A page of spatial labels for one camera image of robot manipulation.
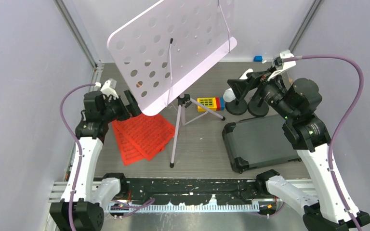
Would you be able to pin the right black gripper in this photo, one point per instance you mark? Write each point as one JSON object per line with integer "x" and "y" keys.
{"x": 240, "y": 87}

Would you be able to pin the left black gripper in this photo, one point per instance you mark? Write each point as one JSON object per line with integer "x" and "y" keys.
{"x": 133, "y": 109}

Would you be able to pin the red sheet music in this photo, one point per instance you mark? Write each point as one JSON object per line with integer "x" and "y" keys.
{"x": 133, "y": 143}
{"x": 156, "y": 128}

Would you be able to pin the white music stand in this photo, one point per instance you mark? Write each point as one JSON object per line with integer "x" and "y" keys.
{"x": 165, "y": 49}

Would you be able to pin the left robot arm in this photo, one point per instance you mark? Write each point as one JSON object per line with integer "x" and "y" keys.
{"x": 81, "y": 207}

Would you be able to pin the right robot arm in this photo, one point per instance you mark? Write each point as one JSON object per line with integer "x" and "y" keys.
{"x": 332, "y": 208}

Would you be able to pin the left black mic stand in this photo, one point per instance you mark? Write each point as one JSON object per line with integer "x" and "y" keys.
{"x": 237, "y": 107}

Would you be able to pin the black mic stand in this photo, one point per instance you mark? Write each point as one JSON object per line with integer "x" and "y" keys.
{"x": 237, "y": 107}
{"x": 257, "y": 107}

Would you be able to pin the right black mic stand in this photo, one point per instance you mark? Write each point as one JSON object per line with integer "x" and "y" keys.
{"x": 257, "y": 107}

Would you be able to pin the yellow red blue toy block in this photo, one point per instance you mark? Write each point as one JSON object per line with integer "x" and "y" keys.
{"x": 213, "y": 103}

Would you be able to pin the small blue block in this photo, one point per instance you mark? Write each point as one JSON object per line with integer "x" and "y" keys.
{"x": 258, "y": 58}

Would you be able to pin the black carrying case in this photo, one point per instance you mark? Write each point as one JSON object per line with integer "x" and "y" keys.
{"x": 256, "y": 143}

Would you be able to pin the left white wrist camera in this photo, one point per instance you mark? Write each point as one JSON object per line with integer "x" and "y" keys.
{"x": 107, "y": 88}

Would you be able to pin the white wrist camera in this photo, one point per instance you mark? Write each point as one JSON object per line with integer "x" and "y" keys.
{"x": 280, "y": 65}
{"x": 107, "y": 88}

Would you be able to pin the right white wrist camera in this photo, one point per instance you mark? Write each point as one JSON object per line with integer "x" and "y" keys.
{"x": 280, "y": 65}

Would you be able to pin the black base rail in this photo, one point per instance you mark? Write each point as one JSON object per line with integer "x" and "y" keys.
{"x": 189, "y": 195}

